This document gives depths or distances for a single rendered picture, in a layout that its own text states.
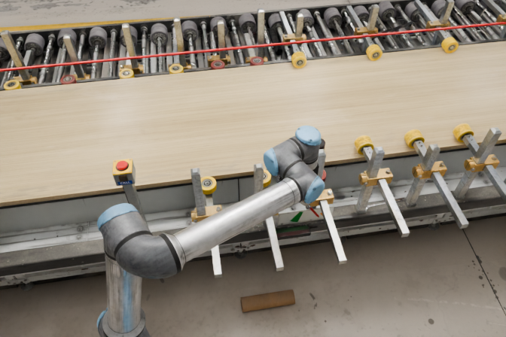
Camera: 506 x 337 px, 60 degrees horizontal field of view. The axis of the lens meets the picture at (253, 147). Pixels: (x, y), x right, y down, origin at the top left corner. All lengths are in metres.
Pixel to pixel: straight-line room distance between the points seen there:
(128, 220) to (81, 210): 1.00
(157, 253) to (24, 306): 1.83
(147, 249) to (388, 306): 1.83
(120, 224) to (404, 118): 1.59
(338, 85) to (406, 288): 1.26
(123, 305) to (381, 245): 1.83
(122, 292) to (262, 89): 1.37
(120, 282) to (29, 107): 1.38
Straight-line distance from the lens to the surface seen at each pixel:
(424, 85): 2.63
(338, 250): 1.87
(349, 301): 2.74
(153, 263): 1.21
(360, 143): 2.10
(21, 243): 2.39
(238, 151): 2.10
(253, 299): 2.60
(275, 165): 1.47
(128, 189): 1.77
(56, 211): 2.28
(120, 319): 1.64
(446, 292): 2.93
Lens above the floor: 2.47
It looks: 48 degrees down
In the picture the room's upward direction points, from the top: straight up
